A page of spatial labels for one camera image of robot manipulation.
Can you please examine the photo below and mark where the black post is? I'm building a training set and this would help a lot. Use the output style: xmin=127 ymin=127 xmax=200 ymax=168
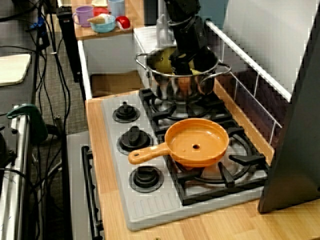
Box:
xmin=56 ymin=7 xmax=82 ymax=83

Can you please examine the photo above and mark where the grey toy faucet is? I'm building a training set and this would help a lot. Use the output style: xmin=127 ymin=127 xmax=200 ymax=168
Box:
xmin=156 ymin=13 xmax=176 ymax=48

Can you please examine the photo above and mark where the blue connector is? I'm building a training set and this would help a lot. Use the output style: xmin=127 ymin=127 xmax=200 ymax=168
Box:
xmin=26 ymin=16 xmax=46 ymax=32

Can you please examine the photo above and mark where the red and white toy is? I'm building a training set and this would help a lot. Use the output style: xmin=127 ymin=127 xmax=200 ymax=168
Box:
xmin=115 ymin=15 xmax=131 ymax=31

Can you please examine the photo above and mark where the aluminium frame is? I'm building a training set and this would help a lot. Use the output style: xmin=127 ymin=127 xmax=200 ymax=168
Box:
xmin=0 ymin=106 xmax=35 ymax=240

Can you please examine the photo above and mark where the purple toy cup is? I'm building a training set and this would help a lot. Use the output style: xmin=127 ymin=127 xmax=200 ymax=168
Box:
xmin=72 ymin=6 xmax=95 ymax=28

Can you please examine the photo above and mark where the stainless steel pot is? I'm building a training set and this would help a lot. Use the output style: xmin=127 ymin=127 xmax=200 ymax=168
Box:
xmin=134 ymin=46 xmax=232 ymax=102

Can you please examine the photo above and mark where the dark grey side panel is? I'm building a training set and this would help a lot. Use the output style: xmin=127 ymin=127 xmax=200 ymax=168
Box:
xmin=257 ymin=0 xmax=320 ymax=213

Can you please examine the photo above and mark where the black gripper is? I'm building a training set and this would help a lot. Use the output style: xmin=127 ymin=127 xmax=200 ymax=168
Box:
xmin=169 ymin=44 xmax=220 ymax=76

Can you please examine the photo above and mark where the white toy sink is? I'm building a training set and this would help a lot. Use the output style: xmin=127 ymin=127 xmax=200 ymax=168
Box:
xmin=77 ymin=24 xmax=176 ymax=101

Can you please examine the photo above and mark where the black stove knob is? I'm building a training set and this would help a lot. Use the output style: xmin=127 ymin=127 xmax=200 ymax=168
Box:
xmin=111 ymin=101 xmax=141 ymax=124
xmin=117 ymin=125 xmax=154 ymax=156
xmin=128 ymin=165 xmax=165 ymax=193

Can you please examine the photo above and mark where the light blue toy bowl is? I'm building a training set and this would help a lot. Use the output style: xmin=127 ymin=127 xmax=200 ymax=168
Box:
xmin=90 ymin=14 xmax=117 ymax=34

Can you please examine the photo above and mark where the black oven door handle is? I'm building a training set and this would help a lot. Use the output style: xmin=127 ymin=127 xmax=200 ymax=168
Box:
xmin=81 ymin=145 xmax=105 ymax=240

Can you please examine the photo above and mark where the toy ice cream cone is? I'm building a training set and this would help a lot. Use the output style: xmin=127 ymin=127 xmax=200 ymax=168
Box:
xmin=86 ymin=13 xmax=112 ymax=25

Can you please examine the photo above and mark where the black burner grate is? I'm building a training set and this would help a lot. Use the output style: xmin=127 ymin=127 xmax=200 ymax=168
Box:
xmin=154 ymin=119 xmax=271 ymax=207
xmin=138 ymin=87 xmax=235 ymax=131

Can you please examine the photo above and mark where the grey toy stove plate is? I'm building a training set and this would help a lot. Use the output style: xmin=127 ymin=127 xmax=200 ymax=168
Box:
xmin=101 ymin=93 xmax=271 ymax=232

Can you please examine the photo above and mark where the orange toy frying pan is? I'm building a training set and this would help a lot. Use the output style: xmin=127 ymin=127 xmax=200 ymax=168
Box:
xmin=127 ymin=117 xmax=230 ymax=169

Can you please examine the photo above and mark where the white toy oven door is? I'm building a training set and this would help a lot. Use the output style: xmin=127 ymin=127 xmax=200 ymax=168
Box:
xmin=66 ymin=131 xmax=106 ymax=240

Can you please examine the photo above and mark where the black device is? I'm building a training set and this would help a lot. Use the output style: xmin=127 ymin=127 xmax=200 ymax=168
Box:
xmin=0 ymin=132 xmax=17 ymax=168

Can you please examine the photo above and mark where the light blue toy cup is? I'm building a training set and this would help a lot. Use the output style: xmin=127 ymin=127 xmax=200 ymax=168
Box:
xmin=107 ymin=0 xmax=126 ymax=17

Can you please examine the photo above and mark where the white board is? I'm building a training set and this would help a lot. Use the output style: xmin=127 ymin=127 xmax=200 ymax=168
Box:
xmin=0 ymin=53 xmax=32 ymax=87

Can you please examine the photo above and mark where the green clamp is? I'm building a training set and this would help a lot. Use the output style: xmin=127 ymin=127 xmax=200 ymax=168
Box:
xmin=6 ymin=103 xmax=49 ymax=145

